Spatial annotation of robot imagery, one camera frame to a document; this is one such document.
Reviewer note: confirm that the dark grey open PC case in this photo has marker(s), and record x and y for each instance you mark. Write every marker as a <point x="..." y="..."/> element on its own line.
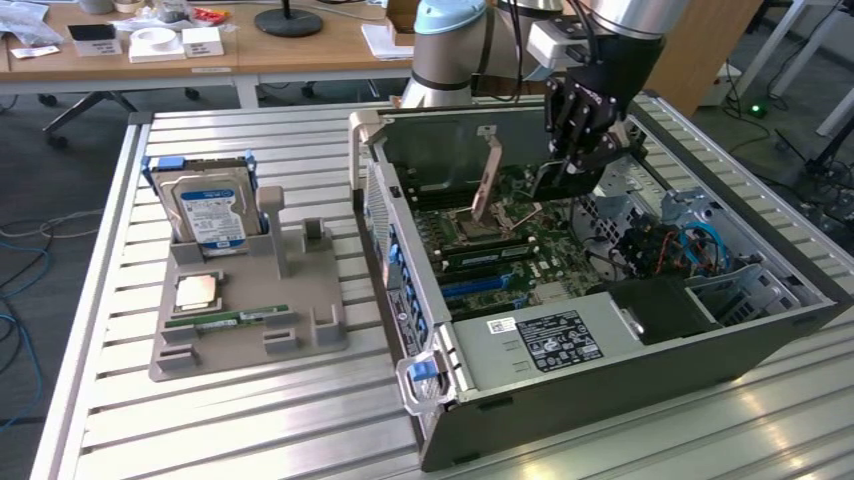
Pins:
<point x="601" y="400"/>

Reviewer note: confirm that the stack of white papers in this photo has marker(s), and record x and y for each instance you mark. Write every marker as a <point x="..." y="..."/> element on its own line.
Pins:
<point x="384" y="42"/>

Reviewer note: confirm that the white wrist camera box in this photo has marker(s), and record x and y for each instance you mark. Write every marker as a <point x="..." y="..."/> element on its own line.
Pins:
<point x="550" y="42"/>

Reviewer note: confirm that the silver disk bay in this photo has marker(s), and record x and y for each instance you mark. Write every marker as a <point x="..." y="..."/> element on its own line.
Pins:
<point x="768" y="295"/>

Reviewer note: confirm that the grey power supply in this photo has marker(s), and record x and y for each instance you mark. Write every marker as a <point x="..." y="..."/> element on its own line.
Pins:
<point x="488" y="360"/>

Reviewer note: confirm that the grey cup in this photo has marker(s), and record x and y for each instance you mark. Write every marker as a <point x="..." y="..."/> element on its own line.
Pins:
<point x="97" y="6"/>

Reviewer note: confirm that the grey parts rack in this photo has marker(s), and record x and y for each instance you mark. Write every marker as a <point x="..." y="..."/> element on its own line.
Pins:
<point x="254" y="290"/>

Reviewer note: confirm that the brown cardboard box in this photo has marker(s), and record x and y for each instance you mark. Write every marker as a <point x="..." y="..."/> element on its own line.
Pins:
<point x="400" y="17"/>

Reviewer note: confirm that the silver hard disk blue carrier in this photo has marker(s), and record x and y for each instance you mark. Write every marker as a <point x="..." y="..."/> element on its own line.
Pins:
<point x="207" y="215"/>

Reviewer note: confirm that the green motherboard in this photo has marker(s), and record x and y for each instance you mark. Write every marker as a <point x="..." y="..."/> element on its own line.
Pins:
<point x="568" y="260"/>

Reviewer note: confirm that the white floor box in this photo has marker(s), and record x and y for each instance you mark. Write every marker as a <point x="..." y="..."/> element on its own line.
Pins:
<point x="724" y="92"/>

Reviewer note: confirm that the green RAM stick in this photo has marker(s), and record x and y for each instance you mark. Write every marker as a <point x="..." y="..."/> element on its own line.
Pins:
<point x="227" y="316"/>
<point x="488" y="256"/>

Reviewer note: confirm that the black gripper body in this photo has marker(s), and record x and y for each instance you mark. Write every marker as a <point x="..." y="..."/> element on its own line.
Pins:
<point x="621" y="70"/>

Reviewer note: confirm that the copper-toned CPU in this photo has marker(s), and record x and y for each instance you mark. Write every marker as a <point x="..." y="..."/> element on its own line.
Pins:
<point x="195" y="292"/>

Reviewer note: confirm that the black graphics card silver bracket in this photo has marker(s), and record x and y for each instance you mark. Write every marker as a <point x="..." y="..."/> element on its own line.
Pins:
<point x="568" y="185"/>

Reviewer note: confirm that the metal socket cover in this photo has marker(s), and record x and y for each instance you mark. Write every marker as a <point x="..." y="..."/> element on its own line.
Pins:
<point x="532" y="212"/>

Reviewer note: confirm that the clear plastic bag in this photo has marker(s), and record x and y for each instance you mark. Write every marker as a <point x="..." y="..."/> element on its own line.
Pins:
<point x="27" y="25"/>

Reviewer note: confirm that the black round lamp base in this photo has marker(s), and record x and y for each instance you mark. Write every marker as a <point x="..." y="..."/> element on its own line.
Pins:
<point x="288" y="25"/>

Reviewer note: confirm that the CPU socket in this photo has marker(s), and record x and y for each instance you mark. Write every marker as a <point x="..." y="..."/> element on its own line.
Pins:
<point x="481" y="232"/>

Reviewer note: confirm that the wooden cabinet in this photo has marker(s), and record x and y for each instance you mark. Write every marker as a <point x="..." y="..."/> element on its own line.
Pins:
<point x="708" y="60"/>

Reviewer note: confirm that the white flat box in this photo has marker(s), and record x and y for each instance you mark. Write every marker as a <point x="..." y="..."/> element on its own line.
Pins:
<point x="157" y="56"/>

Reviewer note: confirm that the white card with red print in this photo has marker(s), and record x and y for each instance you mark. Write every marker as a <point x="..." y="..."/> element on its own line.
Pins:
<point x="34" y="52"/>

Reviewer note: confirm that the red small item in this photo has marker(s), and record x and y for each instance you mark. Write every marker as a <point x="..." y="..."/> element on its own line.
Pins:
<point x="210" y="17"/>

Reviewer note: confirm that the black-topped white box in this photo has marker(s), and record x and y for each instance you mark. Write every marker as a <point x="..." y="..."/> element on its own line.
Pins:
<point x="94" y="42"/>

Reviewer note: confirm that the silver perforated drive cage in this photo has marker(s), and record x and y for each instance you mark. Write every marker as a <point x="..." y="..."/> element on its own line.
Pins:
<point x="621" y="215"/>

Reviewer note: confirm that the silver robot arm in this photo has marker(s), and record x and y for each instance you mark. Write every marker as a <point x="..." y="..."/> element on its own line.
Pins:
<point x="444" y="55"/>

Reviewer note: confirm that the white tape roll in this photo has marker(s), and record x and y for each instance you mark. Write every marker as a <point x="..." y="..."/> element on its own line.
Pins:
<point x="154" y="37"/>

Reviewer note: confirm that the white labelled box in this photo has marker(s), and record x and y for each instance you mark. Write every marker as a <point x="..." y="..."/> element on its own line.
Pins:
<point x="202" y="45"/>

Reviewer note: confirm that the wooden desk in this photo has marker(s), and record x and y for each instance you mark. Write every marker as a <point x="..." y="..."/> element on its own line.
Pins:
<point x="314" y="55"/>
<point x="67" y="70"/>

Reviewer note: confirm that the blue expansion slot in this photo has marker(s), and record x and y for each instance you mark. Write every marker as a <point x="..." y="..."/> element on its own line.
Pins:
<point x="474" y="287"/>

